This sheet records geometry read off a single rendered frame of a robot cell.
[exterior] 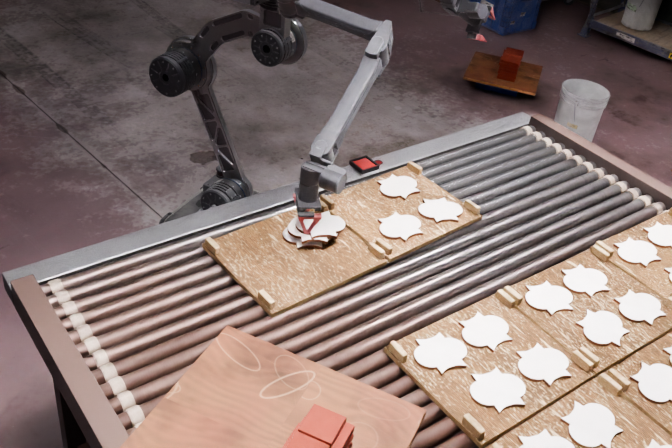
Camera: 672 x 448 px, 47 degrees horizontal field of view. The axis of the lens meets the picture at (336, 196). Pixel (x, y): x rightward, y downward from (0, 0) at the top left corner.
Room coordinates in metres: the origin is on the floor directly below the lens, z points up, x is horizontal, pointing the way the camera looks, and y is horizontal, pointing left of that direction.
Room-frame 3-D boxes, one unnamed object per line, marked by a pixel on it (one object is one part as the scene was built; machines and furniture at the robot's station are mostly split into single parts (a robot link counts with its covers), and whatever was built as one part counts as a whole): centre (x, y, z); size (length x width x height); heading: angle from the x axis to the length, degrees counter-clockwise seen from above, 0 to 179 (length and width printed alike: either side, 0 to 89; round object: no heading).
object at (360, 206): (2.02, -0.21, 0.93); 0.41 x 0.35 x 0.02; 133
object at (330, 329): (1.72, -0.32, 0.90); 1.95 x 0.05 x 0.05; 130
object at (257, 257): (1.74, 0.10, 0.93); 0.41 x 0.35 x 0.02; 133
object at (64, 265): (2.16, 0.04, 0.89); 2.08 x 0.09 x 0.06; 130
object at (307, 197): (1.80, 0.08, 1.10); 0.10 x 0.07 x 0.07; 14
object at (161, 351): (1.84, -0.23, 0.90); 1.95 x 0.05 x 0.05; 130
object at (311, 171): (1.80, 0.07, 1.16); 0.07 x 0.06 x 0.07; 66
